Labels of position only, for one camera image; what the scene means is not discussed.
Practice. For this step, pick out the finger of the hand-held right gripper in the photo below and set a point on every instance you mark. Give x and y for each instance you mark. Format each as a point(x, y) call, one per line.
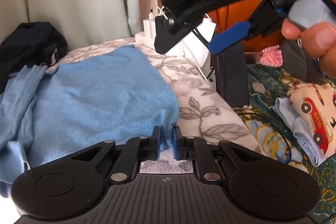
point(165, 37)
point(228, 37)

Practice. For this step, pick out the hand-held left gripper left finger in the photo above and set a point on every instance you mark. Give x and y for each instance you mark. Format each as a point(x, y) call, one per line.
point(157, 146)

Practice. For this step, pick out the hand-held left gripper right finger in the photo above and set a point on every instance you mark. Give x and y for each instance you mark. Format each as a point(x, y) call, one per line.
point(174, 145)

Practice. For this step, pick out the blue t-shirt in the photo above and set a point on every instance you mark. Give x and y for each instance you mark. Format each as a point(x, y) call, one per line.
point(99, 92)

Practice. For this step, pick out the person's right hand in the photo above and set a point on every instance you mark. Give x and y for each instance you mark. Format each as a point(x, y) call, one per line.
point(320, 43)

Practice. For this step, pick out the white charger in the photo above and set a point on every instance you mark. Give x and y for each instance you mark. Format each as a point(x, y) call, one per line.
point(149, 27)

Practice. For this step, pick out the wooden headboard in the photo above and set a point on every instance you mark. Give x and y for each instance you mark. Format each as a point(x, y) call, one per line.
point(236, 12)

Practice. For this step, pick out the pink knitted item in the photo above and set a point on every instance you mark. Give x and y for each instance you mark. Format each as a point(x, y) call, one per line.
point(271, 57)

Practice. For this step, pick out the small grey piece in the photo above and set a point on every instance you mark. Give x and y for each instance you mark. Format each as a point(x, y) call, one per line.
point(257, 87)

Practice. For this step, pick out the green patterned bedsheet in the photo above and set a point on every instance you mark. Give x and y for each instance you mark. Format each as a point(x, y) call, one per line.
point(262, 134)

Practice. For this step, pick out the pale blue folded cloth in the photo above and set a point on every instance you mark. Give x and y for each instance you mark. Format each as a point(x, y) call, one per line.
point(288, 113)

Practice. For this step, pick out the car print cloth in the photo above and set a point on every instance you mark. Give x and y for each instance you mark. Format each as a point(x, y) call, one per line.
point(309, 108)

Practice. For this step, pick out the dark navy garment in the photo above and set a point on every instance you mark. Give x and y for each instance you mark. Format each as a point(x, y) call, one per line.
point(26, 43)

